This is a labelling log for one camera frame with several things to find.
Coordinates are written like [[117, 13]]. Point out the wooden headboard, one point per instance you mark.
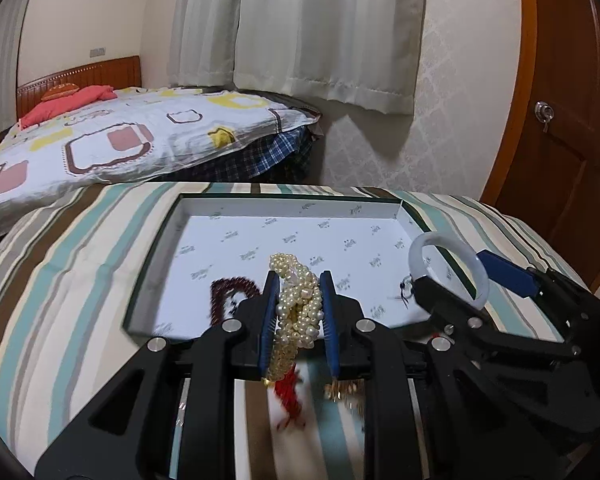
[[105, 72]]

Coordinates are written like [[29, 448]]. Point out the white jade bangle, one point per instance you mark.
[[442, 238]]

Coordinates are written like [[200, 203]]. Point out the red knotted tassel pendant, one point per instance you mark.
[[287, 395]]

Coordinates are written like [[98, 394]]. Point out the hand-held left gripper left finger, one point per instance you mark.
[[269, 325]]

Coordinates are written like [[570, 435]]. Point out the gold jewelry piece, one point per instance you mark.
[[341, 391]]

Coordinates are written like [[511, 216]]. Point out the wooden door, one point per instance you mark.
[[570, 110]]

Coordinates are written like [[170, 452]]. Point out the sheer striped curtain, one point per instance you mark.
[[5, 60]]

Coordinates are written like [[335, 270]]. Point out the blue plaid bed sheet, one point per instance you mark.
[[260, 157]]

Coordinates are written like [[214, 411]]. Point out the white printed cardboard box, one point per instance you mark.
[[280, 240]]

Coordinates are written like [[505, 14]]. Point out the wall socket strip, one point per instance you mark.
[[97, 51]]

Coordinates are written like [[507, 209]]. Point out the coral pillow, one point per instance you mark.
[[65, 102]]

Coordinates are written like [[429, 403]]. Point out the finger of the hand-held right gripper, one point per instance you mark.
[[440, 300], [505, 270]]

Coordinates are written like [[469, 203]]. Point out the narrow cream curtain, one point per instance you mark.
[[205, 20]]

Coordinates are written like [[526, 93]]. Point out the metal door lock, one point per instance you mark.
[[544, 112]]

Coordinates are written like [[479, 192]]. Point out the bed with patterned quilt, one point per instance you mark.
[[130, 160]]

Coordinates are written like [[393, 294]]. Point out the orange pillow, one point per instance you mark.
[[60, 91]]

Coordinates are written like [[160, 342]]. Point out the wide cream curtain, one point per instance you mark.
[[330, 25]]

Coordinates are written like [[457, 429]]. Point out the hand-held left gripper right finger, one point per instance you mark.
[[331, 327]]

